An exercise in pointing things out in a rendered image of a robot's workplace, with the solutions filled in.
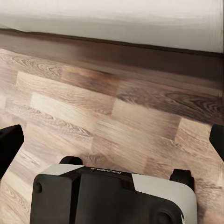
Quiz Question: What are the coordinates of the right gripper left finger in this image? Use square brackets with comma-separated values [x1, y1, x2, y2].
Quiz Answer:
[0, 124, 24, 180]

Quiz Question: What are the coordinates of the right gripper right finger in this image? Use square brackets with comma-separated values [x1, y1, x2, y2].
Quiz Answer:
[209, 124, 224, 162]

